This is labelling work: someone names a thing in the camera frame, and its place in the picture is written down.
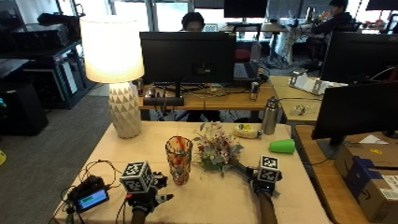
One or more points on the white table lamp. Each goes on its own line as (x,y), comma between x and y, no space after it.
(114,70)

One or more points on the clear crumpled wrapper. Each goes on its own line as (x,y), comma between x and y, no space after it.
(299,109)

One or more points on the person's right hand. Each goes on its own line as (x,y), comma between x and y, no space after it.
(262,185)

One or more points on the steel water bottle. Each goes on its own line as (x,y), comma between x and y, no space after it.
(271,115)

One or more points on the person's left hand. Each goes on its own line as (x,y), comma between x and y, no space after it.
(150,195)

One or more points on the left glove marker cube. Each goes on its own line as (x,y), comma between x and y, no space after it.
(136,177)

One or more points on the black device with screen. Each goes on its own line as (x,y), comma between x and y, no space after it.
(88,196)

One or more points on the green plastic cup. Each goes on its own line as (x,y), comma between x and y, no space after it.
(283,146)

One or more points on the white plastic holder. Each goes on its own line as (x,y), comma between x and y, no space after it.
(312,82)

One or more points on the black monitor with stand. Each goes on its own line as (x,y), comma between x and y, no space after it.
(356,112)

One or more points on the yellow white wrapped packet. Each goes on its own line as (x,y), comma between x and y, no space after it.
(247,131)

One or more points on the cardboard box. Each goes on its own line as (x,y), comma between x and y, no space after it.
(369,180)

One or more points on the right glove marker cube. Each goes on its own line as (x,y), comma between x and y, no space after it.
(269,168)

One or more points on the flower bouquet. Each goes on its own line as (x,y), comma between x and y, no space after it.
(218,148)

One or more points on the beige tablecloth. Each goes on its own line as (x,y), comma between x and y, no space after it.
(207,193)

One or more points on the wooden desk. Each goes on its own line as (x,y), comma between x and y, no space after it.
(216,99)

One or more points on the orange patterned glass vase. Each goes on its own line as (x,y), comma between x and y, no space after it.
(179,160)

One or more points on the large black monitor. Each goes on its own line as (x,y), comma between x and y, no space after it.
(187,59)

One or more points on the black speaker box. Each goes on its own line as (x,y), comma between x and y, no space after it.
(21,109)

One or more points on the black shelf unit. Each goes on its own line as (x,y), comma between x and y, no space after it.
(54,71)

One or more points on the glove marker cube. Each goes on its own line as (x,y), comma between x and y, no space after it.
(269,168)
(136,177)

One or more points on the small silver can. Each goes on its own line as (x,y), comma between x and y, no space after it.
(255,90)

